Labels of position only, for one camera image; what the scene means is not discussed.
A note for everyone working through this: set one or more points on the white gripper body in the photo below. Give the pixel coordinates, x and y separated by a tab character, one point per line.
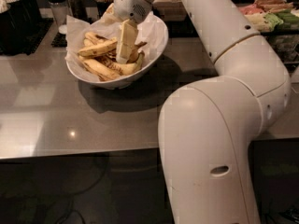
130	4

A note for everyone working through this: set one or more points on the yellow white gripper finger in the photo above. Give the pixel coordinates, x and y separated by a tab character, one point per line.
126	41

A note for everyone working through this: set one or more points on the yellow banana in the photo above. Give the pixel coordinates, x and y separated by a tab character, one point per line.
102	67
99	49
123	69

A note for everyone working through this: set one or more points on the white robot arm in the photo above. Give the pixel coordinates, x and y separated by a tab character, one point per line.
205	127

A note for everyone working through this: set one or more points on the white paper bowl liner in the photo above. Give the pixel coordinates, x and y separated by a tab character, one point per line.
152	34

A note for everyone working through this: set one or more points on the back left banana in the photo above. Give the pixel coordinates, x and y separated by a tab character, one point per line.
91	38

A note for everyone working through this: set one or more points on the white tilted bowl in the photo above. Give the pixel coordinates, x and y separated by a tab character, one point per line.
130	78

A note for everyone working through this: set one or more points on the black stir stick holder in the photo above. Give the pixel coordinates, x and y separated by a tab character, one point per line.
102	7

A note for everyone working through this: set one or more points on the brown paper napkins stack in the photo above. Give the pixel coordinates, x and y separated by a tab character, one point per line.
170	10

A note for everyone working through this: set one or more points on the black napkin holder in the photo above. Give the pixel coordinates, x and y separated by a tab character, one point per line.
181	28

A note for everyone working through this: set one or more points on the dark pepper shaker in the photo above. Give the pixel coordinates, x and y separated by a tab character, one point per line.
78	9

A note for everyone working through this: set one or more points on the glass shaker dark lid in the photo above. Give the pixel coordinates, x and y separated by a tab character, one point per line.
59	10

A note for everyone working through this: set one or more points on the black mesh mat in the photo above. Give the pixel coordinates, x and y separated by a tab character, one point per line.
37	38

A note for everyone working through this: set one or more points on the black cylindrical container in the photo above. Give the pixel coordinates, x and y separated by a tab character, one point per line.
20	20

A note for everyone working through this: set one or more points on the pink sweetener packets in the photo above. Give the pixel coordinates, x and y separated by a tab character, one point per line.
250	9

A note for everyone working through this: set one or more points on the black wire condiment rack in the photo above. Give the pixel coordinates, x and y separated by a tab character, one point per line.
284	40

